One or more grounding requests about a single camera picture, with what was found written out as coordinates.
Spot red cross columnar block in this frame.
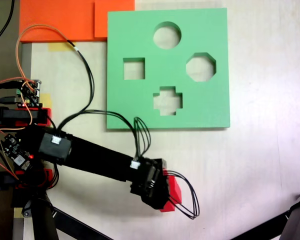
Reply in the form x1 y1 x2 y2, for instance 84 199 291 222
159 174 183 214

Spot green shape hole board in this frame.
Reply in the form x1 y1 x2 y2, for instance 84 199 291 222
106 7 231 131

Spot orange block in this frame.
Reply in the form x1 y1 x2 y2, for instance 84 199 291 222
19 0 136 43

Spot black tripod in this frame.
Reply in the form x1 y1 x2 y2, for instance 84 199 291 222
21 191 115 240
229 188 300 240

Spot yellow tape piece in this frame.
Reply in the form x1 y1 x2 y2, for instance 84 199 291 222
48 42 77 52
40 93 53 110
13 207 25 219

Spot black circuit board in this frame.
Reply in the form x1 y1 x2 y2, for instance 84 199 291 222
0 133 35 173

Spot red black table clamp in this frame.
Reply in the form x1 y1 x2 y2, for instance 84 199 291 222
0 168 54 191
0 106 53 127

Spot black gripper wire loop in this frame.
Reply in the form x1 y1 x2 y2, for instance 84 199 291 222
164 170 201 220

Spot long black wire bundle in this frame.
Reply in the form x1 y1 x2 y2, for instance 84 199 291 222
57 109 151 163

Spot thin red orange wires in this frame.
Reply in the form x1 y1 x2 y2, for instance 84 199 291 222
0 143 20 181

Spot black USB cable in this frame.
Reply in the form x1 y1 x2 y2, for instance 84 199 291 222
0 96 23 105

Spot thin red wire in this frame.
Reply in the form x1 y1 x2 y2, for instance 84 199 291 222
0 76 36 91

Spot long orange wire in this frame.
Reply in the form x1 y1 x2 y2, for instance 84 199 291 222
15 24 77 85

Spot thick black cable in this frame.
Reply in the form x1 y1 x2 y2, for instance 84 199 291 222
0 0 16 69

